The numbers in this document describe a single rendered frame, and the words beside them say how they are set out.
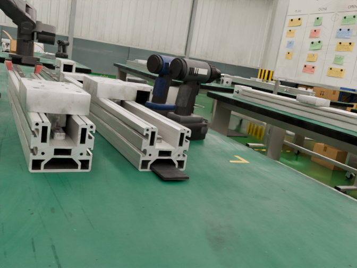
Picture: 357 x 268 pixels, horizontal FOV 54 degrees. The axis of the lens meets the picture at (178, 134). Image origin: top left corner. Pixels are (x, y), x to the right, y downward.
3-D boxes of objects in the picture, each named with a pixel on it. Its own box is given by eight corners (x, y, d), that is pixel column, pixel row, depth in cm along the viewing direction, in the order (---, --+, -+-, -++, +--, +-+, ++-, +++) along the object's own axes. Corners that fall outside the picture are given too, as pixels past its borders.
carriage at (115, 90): (81, 97, 105) (83, 75, 104) (116, 100, 111) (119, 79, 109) (94, 108, 92) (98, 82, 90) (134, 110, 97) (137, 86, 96)
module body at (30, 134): (6, 93, 125) (8, 69, 123) (36, 96, 129) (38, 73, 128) (28, 172, 57) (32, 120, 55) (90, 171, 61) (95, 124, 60)
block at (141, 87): (116, 104, 142) (118, 80, 140) (142, 106, 147) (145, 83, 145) (124, 109, 133) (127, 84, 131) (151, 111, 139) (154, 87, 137)
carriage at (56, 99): (17, 109, 75) (19, 77, 73) (70, 112, 80) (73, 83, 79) (24, 127, 61) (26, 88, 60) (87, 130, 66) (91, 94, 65)
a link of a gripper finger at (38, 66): (41, 85, 129) (43, 60, 127) (19, 83, 126) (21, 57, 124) (39, 83, 135) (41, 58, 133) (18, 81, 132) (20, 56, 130)
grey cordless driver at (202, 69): (155, 134, 99) (167, 55, 94) (203, 133, 112) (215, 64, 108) (172, 142, 93) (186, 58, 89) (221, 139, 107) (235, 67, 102)
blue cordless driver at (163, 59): (135, 120, 114) (144, 52, 109) (173, 119, 129) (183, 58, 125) (152, 126, 109) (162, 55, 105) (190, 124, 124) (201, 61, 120)
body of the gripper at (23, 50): (40, 63, 127) (41, 42, 126) (8, 59, 123) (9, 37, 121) (37, 61, 133) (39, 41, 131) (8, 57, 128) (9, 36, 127)
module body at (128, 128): (62, 98, 134) (64, 76, 132) (88, 101, 139) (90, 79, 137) (138, 170, 66) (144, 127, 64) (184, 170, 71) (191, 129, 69)
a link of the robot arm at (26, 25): (22, 2, 120) (21, 21, 116) (58, 9, 125) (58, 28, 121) (20, 27, 129) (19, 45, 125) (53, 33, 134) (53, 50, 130)
